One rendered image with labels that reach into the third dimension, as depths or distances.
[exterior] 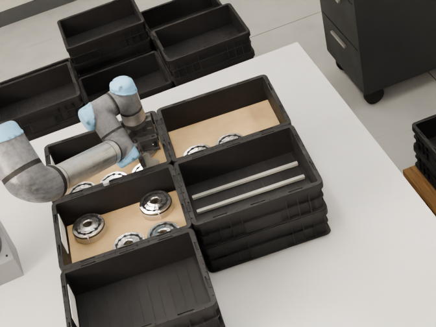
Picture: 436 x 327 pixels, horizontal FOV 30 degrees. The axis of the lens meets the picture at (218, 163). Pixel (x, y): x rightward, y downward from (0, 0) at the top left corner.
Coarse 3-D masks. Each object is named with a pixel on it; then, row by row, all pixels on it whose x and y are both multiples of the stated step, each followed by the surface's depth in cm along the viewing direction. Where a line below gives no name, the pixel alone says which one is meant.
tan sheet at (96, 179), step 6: (162, 150) 277; (156, 156) 275; (162, 156) 275; (132, 162) 276; (138, 162) 275; (162, 162) 272; (108, 168) 276; (114, 168) 276; (120, 168) 275; (126, 168) 274; (132, 168) 274; (102, 174) 275; (84, 180) 274; (90, 180) 274; (96, 180) 273
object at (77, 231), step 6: (84, 216) 256; (90, 216) 256; (96, 216) 256; (78, 222) 255; (96, 222) 253; (102, 222) 253; (78, 228) 253; (96, 228) 252; (78, 234) 251; (84, 234) 251; (90, 234) 250
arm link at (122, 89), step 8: (112, 80) 248; (120, 80) 246; (128, 80) 245; (112, 88) 244; (120, 88) 244; (128, 88) 244; (136, 88) 249; (112, 96) 245; (120, 96) 245; (128, 96) 246; (136, 96) 248; (120, 104) 245; (128, 104) 247; (136, 104) 249; (120, 112) 248; (128, 112) 249; (136, 112) 250
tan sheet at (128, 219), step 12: (132, 204) 260; (108, 216) 259; (120, 216) 258; (132, 216) 256; (168, 216) 253; (180, 216) 252; (72, 228) 258; (108, 228) 254; (120, 228) 253; (132, 228) 252; (144, 228) 251; (72, 240) 254; (108, 240) 251; (72, 252) 250; (84, 252) 249; (96, 252) 248
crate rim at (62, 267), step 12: (156, 168) 255; (168, 168) 255; (120, 180) 255; (84, 192) 254; (96, 192) 254; (180, 192) 245; (180, 204) 241; (180, 228) 234; (192, 228) 235; (60, 240) 241; (144, 240) 233; (60, 252) 239; (108, 252) 233; (60, 264) 233; (72, 264) 232
